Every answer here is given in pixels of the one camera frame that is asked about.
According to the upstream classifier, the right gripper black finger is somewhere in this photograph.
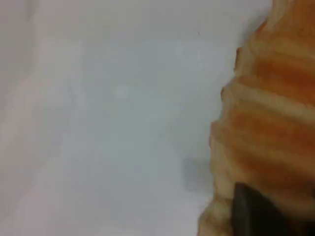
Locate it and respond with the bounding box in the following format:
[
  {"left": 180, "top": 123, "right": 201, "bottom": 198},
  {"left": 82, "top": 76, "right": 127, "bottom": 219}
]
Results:
[{"left": 231, "top": 181, "right": 315, "bottom": 236}]

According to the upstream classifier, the yellow corn cob toy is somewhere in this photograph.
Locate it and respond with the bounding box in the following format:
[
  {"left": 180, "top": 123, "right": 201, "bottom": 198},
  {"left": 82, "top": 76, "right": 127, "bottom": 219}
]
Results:
[{"left": 198, "top": 0, "right": 315, "bottom": 236}]

